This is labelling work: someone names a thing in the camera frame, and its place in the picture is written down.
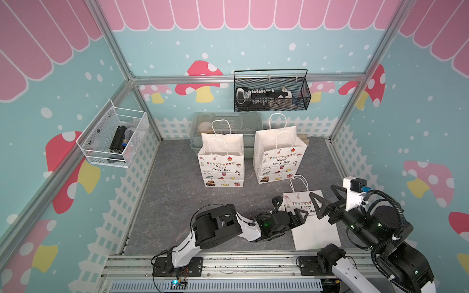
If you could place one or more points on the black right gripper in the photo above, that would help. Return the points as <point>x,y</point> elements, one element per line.
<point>341,206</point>

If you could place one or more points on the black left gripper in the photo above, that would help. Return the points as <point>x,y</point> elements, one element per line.
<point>293,223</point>

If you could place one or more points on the white paper gift bag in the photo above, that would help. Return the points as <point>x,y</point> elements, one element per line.
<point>314,233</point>

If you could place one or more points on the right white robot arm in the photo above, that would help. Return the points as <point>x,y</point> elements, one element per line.
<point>378,220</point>

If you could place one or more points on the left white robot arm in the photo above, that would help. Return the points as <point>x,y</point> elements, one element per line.
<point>213,227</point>

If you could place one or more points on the clear plastic storage box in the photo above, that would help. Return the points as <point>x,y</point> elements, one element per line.
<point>246,124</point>

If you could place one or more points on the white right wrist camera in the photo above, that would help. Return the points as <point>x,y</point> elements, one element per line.
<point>354,192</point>

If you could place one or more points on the black wire mesh wall basket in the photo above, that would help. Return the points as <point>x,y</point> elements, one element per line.
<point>271,90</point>

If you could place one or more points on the metal base rail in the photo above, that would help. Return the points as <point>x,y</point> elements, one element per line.
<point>221,272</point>

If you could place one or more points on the white wire wall basket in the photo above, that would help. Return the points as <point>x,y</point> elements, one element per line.
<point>114,137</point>

